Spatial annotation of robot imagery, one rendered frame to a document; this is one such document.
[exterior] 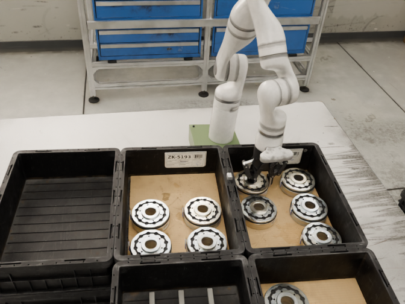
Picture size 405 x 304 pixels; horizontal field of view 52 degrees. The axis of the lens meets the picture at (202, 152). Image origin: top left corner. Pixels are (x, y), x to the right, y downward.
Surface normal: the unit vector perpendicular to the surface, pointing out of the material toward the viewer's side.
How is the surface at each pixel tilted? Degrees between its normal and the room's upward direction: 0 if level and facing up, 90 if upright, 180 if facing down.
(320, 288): 0
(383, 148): 0
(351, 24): 90
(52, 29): 90
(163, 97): 0
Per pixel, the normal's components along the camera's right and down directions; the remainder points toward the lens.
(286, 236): 0.05, -0.77
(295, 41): 0.18, 0.63
